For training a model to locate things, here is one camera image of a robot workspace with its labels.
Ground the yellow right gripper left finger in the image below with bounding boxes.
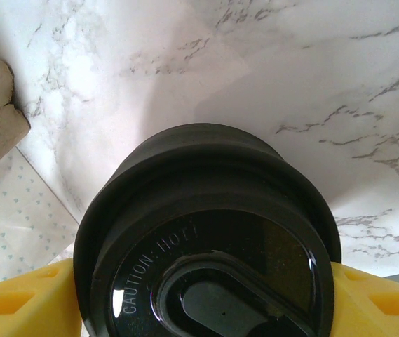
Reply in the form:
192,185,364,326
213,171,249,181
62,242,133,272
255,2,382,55
0,258,83,337

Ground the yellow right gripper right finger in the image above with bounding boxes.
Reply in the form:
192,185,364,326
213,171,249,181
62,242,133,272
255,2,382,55
328,261,399,337

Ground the patterned paper gift bag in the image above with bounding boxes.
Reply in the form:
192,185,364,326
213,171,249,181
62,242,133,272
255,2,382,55
0,145,81,292

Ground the black coffee lid stack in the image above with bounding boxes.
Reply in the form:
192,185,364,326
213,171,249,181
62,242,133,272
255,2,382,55
128,121,286,183

